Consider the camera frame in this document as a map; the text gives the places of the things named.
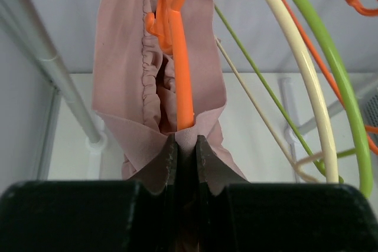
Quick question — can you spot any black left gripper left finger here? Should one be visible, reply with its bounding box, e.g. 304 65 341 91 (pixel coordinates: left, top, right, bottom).
1 137 178 251

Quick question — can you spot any white metal clothes rack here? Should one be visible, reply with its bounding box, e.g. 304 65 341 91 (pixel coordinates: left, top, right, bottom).
1 0 377 179

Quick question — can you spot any cream plastic hanger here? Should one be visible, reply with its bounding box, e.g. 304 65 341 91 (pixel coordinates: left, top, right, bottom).
216 0 339 184

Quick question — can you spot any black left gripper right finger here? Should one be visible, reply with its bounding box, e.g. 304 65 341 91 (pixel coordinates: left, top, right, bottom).
195 135 377 251

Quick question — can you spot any pink pleated skirt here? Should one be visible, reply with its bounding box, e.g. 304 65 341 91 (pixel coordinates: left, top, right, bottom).
92 0 246 189

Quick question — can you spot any orange plastic hanger on rack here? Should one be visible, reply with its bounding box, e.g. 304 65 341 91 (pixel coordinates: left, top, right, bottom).
264 0 378 155

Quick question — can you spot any white perforated laundry basket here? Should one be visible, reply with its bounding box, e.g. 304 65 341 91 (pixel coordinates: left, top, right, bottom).
365 94 377 127

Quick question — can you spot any green plastic hanger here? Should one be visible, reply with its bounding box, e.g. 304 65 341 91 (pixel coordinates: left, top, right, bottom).
215 0 373 198

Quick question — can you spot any orange plastic hanger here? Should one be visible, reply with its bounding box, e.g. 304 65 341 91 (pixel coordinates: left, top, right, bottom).
145 0 194 130
264 0 378 155

